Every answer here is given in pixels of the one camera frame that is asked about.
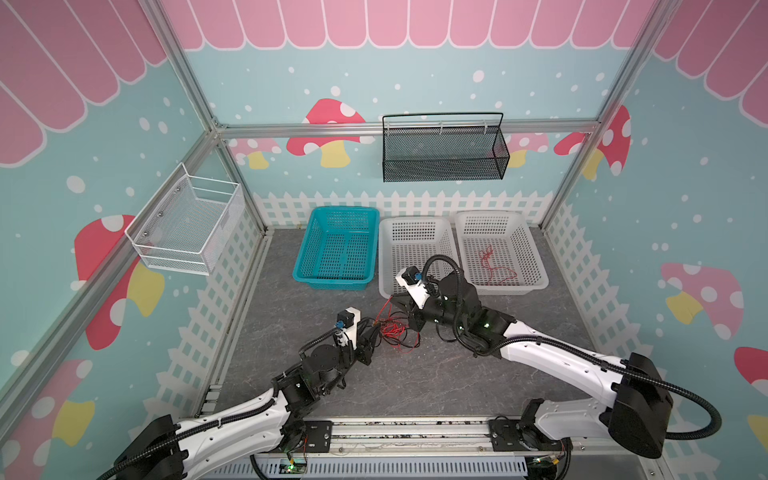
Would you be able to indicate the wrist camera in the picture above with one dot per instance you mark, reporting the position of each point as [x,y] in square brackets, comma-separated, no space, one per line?
[411,279]
[347,327]

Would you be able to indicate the middle white plastic basket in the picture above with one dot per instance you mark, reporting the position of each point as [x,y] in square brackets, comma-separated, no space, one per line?
[410,241]

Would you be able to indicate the white plastic basket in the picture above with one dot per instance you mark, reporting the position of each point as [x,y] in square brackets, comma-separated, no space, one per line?
[410,241]
[498,253]

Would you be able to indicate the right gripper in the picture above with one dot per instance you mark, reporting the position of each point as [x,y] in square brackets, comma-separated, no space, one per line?
[417,311]

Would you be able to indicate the right white plastic basket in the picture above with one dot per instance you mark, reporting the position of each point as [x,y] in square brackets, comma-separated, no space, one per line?
[498,253]

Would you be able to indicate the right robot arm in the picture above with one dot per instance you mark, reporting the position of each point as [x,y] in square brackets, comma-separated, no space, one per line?
[627,401]

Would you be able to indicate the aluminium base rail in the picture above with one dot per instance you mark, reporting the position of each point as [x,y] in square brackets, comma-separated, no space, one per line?
[473,447]

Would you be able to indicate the white wire mesh wall basket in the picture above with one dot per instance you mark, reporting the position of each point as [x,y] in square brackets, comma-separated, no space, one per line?
[187,224]

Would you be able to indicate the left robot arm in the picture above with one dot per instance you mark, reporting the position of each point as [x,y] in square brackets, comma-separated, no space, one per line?
[192,448]

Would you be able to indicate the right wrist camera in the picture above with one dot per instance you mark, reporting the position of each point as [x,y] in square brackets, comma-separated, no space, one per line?
[411,279]

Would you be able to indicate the black wire mesh wall basket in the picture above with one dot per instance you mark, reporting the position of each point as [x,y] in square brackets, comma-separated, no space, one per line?
[453,146]

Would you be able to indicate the teal plastic basket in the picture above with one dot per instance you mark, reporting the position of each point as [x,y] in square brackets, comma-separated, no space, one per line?
[339,248]

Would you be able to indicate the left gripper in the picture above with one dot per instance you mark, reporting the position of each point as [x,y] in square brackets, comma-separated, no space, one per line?
[365,346]

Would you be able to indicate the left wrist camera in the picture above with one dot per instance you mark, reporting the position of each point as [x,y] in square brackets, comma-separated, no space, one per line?
[347,327]

